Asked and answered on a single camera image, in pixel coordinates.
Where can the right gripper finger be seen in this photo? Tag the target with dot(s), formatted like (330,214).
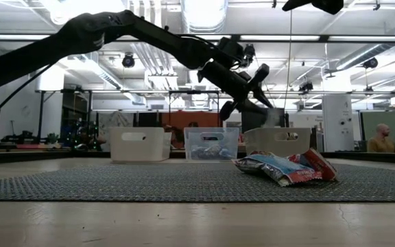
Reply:
(298,5)

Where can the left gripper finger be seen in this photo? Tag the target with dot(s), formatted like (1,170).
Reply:
(262,96)
(254,107)

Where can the green blue granola bar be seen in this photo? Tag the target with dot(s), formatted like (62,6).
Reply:
(204,152)

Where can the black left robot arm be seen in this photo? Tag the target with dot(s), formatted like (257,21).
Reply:
(81,34)

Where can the red chewy granola bar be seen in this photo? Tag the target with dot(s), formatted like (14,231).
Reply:
(321,163)

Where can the grey plastic bin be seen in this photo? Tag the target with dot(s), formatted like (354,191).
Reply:
(262,140)

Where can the overhead LED light bar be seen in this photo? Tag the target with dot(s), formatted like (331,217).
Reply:
(286,37)

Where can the clear plastic bin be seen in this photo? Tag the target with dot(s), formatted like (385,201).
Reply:
(225,137)

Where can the orange partition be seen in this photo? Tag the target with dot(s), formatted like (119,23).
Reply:
(183,120)

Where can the white square pillar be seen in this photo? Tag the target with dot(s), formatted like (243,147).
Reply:
(336,116)

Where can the white plastic bin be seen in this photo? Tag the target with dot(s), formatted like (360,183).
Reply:
(139,152)

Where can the person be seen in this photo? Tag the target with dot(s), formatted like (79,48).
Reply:
(382,144)

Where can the dark grey woven mat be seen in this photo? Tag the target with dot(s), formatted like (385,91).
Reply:
(115,183)

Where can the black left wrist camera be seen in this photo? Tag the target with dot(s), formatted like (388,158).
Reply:
(231,48)

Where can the black ceiling camera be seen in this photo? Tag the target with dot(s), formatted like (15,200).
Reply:
(370,62)
(250,51)
(128,61)
(306,86)

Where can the silver ventilation duct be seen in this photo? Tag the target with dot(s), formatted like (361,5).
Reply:
(204,17)

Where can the black metal rig frame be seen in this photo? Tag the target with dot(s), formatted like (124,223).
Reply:
(41,113)

